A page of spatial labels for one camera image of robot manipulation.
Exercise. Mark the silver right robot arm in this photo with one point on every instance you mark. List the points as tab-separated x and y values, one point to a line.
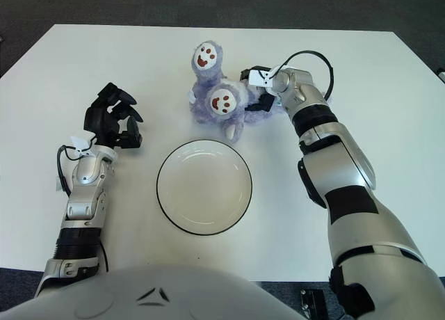
333	167

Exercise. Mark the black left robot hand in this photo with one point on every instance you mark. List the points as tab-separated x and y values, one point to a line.
97	121

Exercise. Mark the neighbouring white table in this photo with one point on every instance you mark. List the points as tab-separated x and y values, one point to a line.
441	74

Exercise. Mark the purple plush bunny doll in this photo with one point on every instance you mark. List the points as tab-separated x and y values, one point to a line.
205	87

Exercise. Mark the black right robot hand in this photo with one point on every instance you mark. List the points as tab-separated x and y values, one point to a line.
266	102

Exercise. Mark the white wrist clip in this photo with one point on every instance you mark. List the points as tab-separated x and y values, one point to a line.
259	77
78	142

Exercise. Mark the black metal bracket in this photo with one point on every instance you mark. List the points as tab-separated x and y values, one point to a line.
314	302

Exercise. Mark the grey robot torso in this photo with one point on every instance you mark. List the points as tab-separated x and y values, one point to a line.
156	292

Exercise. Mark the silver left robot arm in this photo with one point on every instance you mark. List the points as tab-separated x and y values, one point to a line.
87	170

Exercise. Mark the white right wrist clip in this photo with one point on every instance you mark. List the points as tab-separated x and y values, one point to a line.
259	77

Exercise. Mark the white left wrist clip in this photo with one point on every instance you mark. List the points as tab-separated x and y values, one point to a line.
78	142

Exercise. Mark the white plate with black rim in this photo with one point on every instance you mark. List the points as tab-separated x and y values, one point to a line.
204	188

